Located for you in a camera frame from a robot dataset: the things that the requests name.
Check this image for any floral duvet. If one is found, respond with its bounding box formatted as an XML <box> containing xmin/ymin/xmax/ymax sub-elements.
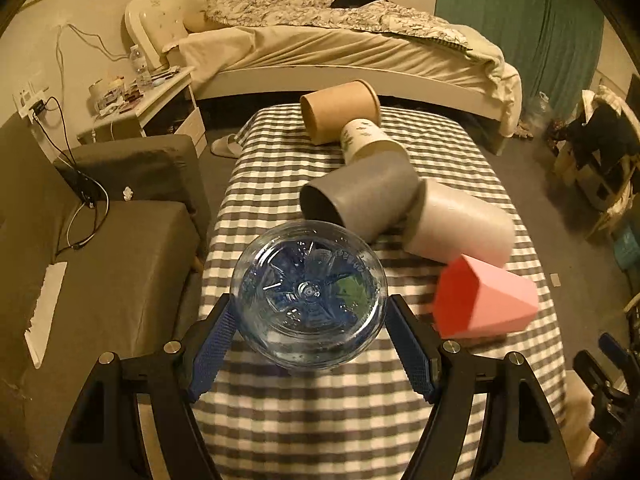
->
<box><xmin>202</xmin><ymin>0</ymin><xmax>473</xmax><ymax>53</ymax></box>

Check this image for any white padded headboard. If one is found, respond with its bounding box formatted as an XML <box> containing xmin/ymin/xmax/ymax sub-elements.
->
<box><xmin>124</xmin><ymin>0</ymin><xmax>176</xmax><ymax>68</ymax></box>

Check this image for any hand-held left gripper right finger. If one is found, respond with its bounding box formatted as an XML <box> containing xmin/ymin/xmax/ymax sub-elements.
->
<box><xmin>384</xmin><ymin>294</ymin><xmax>581</xmax><ymax>480</ymax></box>

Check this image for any clear plastic bag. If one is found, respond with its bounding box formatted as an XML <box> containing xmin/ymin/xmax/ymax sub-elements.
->
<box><xmin>522</xmin><ymin>91</ymin><xmax>557</xmax><ymax>136</ymax></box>

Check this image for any white floral paper cup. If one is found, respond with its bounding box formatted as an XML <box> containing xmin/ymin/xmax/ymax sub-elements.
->
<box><xmin>340</xmin><ymin>118</ymin><xmax>411</xmax><ymax>166</ymax></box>

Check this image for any dark grey cup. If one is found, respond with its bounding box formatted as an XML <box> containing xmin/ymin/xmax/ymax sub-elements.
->
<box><xmin>299</xmin><ymin>151</ymin><xmax>420</xmax><ymax>242</ymax></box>

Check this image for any clear plastic water bottle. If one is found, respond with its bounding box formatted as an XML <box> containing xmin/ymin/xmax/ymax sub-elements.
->
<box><xmin>231</xmin><ymin>221</ymin><xmax>389</xmax><ymax>370</ymax></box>

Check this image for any white slipper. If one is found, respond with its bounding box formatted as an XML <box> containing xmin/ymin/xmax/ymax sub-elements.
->
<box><xmin>210</xmin><ymin>132</ymin><xmax>247</xmax><ymax>157</ymax></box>

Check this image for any green curtain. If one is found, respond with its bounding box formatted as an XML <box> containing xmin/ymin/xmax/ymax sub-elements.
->
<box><xmin>434</xmin><ymin>0</ymin><xmax>607</xmax><ymax>83</ymax></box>

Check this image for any chair with clothes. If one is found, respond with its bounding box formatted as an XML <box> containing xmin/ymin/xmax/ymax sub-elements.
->
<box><xmin>550</xmin><ymin>74</ymin><xmax>640</xmax><ymax>241</ymax></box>

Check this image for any beige bed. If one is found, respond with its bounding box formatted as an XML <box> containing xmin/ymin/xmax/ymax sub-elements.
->
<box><xmin>177</xmin><ymin>22</ymin><xmax>523</xmax><ymax>138</ymax></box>

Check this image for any white nightstand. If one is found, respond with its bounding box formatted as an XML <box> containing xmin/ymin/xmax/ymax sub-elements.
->
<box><xmin>76</xmin><ymin>66</ymin><xmax>208</xmax><ymax>157</ymax></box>

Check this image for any white wall cable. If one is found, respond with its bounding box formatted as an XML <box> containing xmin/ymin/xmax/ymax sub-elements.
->
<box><xmin>54</xmin><ymin>22</ymin><xmax>133</xmax><ymax>92</ymax></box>

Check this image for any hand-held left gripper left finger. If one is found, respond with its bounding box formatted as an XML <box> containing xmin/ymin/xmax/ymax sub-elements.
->
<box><xmin>50</xmin><ymin>294</ymin><xmax>241</xmax><ymax>480</ymax></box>

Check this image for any grey white checkered tablecloth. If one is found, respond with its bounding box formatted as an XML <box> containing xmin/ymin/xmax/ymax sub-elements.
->
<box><xmin>192</xmin><ymin>104</ymin><xmax>568</xmax><ymax>480</ymax></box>

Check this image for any black cable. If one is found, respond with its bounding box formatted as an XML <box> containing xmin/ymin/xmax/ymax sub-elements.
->
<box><xmin>32</xmin><ymin>96</ymin><xmax>112</xmax><ymax>257</ymax></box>

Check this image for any white pillow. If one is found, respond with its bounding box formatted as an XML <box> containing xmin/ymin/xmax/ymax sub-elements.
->
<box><xmin>162</xmin><ymin>0</ymin><xmax>231</xmax><ymax>36</ymax></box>

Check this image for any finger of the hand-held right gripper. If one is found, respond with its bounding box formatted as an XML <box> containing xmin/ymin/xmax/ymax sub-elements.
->
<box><xmin>572</xmin><ymin>332</ymin><xmax>632</xmax><ymax>401</ymax></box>

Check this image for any white paper sheet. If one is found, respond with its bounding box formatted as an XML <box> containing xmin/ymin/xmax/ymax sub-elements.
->
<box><xmin>23</xmin><ymin>261</ymin><xmax>68</xmax><ymax>369</ymax></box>

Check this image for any light grey cup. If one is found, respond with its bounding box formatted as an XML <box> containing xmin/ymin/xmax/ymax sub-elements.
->
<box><xmin>402</xmin><ymin>178</ymin><xmax>516</xmax><ymax>268</ymax></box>

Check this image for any grey sofa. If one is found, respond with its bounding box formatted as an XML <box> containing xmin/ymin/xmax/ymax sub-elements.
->
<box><xmin>0</xmin><ymin>110</ymin><xmax>213</xmax><ymax>480</ymax></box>

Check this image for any pink faceted cup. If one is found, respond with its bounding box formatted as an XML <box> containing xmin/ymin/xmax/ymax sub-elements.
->
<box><xmin>432</xmin><ymin>254</ymin><xmax>541</xmax><ymax>339</ymax></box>

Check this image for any brown paper cup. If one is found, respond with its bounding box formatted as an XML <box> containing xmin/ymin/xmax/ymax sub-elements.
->
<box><xmin>300</xmin><ymin>79</ymin><xmax>383</xmax><ymax>146</ymax></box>

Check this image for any white wall socket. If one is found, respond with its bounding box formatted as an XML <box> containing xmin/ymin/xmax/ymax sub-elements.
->
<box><xmin>12</xmin><ymin>87</ymin><xmax>52</xmax><ymax>117</ymax></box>

